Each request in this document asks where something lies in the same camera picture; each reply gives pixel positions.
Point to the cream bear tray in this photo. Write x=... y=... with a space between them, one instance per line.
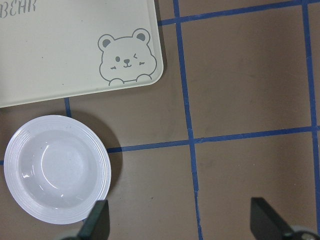
x=52 y=49

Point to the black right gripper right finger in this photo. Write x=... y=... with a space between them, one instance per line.
x=266 y=223

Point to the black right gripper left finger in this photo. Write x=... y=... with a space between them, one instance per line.
x=97 y=224

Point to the white round plate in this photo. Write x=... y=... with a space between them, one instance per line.
x=56 y=169

